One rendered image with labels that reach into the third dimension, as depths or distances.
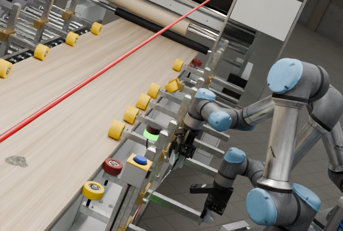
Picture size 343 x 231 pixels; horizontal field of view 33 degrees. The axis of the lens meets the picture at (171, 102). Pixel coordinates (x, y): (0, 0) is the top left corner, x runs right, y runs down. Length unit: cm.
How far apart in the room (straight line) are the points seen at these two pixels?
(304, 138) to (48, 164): 96
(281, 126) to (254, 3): 287
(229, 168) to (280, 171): 45
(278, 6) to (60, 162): 278
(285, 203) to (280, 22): 292
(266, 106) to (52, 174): 82
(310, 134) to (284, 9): 256
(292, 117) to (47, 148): 101
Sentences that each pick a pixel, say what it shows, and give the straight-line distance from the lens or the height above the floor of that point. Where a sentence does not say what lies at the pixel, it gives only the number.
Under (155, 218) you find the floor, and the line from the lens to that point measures 401.
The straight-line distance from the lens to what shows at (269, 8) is 466.
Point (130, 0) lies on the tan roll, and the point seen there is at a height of 108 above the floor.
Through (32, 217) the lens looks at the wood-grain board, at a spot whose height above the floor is 90.
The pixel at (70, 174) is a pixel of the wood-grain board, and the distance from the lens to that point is 224.
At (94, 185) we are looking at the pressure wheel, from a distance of 220.
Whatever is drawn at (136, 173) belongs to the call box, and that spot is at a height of 119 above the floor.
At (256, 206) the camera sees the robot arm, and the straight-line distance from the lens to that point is 188.
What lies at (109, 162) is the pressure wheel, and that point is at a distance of 242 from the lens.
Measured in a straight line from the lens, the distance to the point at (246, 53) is 472.
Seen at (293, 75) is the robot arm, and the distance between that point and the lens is 183.
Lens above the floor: 197
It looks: 18 degrees down
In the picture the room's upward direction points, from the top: 23 degrees clockwise
